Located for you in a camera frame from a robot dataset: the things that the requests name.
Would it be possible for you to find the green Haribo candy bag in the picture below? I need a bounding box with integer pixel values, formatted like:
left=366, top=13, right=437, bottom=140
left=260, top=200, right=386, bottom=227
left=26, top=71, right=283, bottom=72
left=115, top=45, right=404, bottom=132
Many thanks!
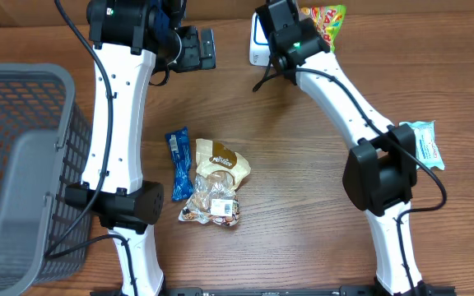
left=300, top=5, right=346, bottom=52

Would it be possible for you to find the blue snack wrapper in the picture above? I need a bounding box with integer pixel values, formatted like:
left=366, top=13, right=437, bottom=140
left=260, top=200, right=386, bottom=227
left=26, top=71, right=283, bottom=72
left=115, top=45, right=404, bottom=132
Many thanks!
left=165, top=127, right=193, bottom=202

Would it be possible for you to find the beige brown snack bag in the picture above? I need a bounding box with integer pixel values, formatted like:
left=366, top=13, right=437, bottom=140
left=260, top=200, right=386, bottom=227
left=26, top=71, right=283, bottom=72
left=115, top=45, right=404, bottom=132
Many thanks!
left=178, top=138, right=251, bottom=227

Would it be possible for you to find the teal tissue wipes pack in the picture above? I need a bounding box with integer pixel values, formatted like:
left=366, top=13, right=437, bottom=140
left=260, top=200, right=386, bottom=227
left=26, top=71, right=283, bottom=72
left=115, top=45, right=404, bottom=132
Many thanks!
left=400, top=121, right=445, bottom=170

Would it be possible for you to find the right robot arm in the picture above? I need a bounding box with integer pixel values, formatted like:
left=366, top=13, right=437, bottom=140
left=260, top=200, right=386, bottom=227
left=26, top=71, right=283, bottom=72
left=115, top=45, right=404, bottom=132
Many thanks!
left=256, top=1, right=423, bottom=295

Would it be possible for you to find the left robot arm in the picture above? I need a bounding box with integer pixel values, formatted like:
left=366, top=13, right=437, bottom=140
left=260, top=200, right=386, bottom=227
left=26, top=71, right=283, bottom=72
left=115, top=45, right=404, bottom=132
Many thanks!
left=65, top=0, right=215, bottom=295

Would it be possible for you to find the white barcode scanner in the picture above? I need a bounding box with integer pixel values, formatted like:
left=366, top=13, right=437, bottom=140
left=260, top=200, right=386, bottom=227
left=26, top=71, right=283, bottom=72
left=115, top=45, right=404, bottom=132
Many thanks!
left=249, top=12, right=270, bottom=67

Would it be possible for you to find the grey plastic mesh basket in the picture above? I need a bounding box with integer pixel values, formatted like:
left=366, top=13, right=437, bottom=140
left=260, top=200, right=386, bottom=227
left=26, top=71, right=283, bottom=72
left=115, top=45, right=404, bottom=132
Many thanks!
left=0, top=63, right=91, bottom=295

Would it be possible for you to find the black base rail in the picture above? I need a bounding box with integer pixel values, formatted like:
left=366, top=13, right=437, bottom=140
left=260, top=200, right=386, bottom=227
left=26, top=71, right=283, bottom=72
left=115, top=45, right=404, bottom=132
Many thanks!
left=90, top=284, right=457, bottom=296

